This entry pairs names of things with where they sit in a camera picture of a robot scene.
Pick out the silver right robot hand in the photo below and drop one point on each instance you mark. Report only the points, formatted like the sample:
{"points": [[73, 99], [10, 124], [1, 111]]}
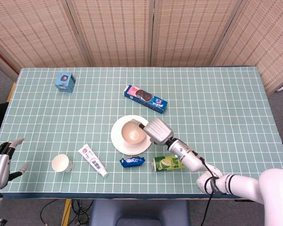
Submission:
{"points": [[159, 131]]}

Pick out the beige plastic bowl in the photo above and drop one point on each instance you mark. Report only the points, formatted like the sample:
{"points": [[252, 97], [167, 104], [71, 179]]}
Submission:
{"points": [[132, 134]]}

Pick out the white round plate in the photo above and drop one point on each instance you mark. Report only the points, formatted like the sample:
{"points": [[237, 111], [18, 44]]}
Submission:
{"points": [[122, 147]]}

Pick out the white paper cup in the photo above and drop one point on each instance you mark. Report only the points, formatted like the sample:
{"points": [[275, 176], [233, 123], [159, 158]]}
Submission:
{"points": [[60, 162]]}

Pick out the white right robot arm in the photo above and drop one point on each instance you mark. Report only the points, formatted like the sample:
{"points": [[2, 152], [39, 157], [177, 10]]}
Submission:
{"points": [[245, 183]]}

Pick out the green label tea bottle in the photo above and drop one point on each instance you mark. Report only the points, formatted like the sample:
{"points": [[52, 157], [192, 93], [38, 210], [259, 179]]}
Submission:
{"points": [[165, 163]]}

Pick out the blue cookie box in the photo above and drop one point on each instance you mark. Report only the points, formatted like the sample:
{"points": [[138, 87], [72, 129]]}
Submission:
{"points": [[143, 97]]}

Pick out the blue snack packet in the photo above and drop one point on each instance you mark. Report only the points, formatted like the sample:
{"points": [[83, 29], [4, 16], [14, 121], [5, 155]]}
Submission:
{"points": [[132, 162]]}

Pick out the green checked tablecloth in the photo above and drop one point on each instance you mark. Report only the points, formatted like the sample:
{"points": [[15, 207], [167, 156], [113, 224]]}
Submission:
{"points": [[202, 106]]}

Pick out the white toothpaste tube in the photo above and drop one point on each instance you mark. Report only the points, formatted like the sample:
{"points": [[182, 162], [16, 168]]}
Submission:
{"points": [[92, 160]]}

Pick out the yellow table leg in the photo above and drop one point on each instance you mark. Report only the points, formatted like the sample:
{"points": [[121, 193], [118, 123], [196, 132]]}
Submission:
{"points": [[66, 212]]}

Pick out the dark blue seat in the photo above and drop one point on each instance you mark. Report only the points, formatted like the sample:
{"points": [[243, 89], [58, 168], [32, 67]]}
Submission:
{"points": [[139, 212]]}

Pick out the small blue cube box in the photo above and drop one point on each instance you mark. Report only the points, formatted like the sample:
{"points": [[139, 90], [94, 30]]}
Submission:
{"points": [[64, 82]]}

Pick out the bamboo folding screen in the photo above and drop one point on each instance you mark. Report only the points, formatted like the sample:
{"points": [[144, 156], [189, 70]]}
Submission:
{"points": [[113, 30]]}

